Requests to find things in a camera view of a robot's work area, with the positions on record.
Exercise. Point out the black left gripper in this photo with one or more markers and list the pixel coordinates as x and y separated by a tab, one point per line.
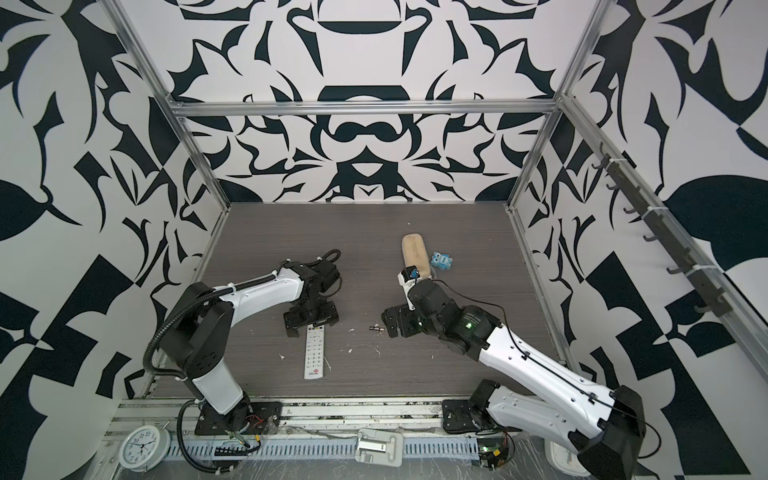
297	322

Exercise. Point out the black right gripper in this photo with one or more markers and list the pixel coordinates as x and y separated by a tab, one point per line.
405	312

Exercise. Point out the white remote control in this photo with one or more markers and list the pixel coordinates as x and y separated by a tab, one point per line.
314	353

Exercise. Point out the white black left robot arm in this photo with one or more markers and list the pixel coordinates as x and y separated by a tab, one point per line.
190	344

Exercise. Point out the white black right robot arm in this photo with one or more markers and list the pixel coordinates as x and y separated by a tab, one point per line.
605	428

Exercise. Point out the blue toy figure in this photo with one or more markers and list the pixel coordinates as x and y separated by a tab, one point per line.
441	261

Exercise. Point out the beige oblong sponge block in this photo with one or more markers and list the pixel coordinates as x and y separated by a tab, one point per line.
415	254

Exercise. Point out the small circuit board green LED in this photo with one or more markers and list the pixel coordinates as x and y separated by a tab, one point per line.
494	452

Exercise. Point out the square white clock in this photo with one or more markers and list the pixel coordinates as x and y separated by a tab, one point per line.
564	460

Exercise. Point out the round white alarm clock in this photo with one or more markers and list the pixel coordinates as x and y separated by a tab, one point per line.
144	448

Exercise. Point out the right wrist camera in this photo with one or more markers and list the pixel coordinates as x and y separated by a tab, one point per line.
409	276

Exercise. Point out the white bracket plate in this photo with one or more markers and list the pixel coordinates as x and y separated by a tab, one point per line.
378	447

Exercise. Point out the white slotted cable duct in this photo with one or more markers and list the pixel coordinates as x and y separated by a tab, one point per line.
454	448

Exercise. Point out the black wall hook rail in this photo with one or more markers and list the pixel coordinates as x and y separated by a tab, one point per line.
665	230

